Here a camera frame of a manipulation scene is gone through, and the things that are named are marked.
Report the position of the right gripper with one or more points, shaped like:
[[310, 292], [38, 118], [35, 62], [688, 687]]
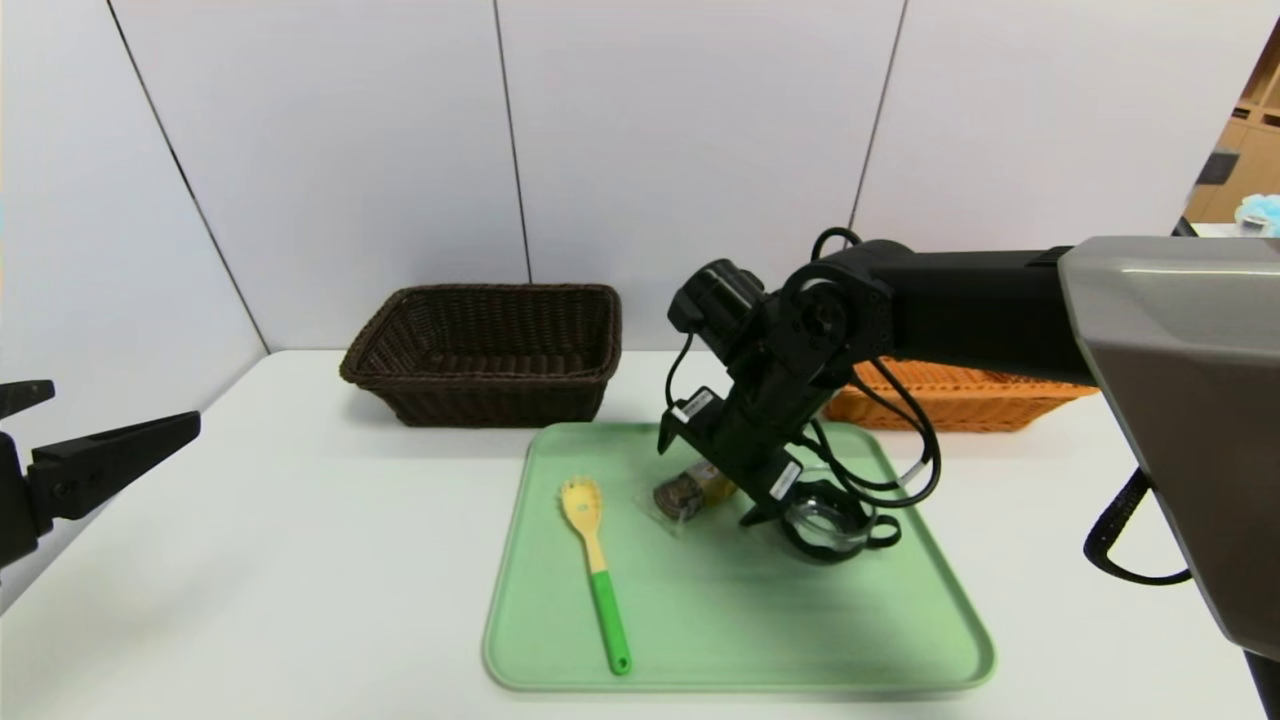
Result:
[[738, 446]]

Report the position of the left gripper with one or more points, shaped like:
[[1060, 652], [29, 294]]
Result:
[[12, 500]]

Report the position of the chocolate cookie pack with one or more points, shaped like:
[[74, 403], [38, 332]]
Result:
[[685, 495]]

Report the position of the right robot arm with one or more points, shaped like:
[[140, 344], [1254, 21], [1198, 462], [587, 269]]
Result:
[[980, 310]]

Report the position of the dark brown wicker basket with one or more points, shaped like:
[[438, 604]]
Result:
[[480, 400]]

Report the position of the orange wicker basket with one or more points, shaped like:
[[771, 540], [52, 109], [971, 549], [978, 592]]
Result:
[[960, 405]]

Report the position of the light green plastic tray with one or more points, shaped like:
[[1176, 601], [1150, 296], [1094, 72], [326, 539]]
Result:
[[720, 620]]

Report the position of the blue fluffy duster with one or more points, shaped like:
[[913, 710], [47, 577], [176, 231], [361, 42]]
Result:
[[1262, 212]]

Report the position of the wooden shelf unit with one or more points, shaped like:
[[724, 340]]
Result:
[[1255, 150]]

